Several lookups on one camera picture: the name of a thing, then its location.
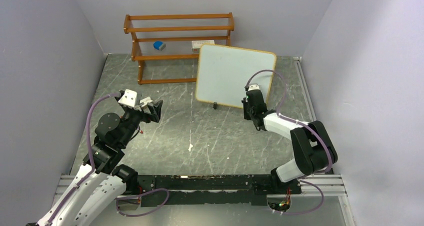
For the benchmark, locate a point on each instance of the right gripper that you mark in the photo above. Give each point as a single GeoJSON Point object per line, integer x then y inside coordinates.
{"type": "Point", "coordinates": [246, 116]}

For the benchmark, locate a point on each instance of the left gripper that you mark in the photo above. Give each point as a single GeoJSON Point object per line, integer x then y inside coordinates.
{"type": "Point", "coordinates": [147, 116]}

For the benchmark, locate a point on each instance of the yellow framed whiteboard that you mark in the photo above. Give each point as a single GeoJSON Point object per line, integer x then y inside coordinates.
{"type": "Point", "coordinates": [223, 71]}

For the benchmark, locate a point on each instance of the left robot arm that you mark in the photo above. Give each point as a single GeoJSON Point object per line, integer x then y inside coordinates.
{"type": "Point", "coordinates": [101, 179]}

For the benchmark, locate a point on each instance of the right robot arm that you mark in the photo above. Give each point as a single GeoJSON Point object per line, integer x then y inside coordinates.
{"type": "Point", "coordinates": [313, 150]}

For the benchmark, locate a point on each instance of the blue whiteboard eraser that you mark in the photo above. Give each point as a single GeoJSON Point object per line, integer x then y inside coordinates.
{"type": "Point", "coordinates": [159, 45]}

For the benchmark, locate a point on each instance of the wooden two-tier rack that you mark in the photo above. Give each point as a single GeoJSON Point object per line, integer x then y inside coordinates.
{"type": "Point", "coordinates": [177, 31]}

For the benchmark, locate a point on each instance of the white red marker box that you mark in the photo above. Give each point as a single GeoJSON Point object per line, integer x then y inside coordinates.
{"type": "Point", "coordinates": [197, 44]}

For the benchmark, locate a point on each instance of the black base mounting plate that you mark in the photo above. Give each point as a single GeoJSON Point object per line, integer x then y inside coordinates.
{"type": "Point", "coordinates": [157, 196]}

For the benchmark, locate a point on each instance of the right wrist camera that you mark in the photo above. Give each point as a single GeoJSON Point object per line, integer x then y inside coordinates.
{"type": "Point", "coordinates": [253, 87]}

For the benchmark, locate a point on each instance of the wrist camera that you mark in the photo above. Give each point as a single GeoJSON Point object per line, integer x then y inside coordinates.
{"type": "Point", "coordinates": [253, 87]}
{"type": "Point", "coordinates": [129, 98]}

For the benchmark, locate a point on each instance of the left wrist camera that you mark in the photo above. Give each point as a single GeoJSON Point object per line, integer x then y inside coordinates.
{"type": "Point", "coordinates": [129, 98]}

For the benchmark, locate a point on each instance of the aluminium rail frame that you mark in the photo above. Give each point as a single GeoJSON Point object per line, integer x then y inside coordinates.
{"type": "Point", "coordinates": [329, 184]}

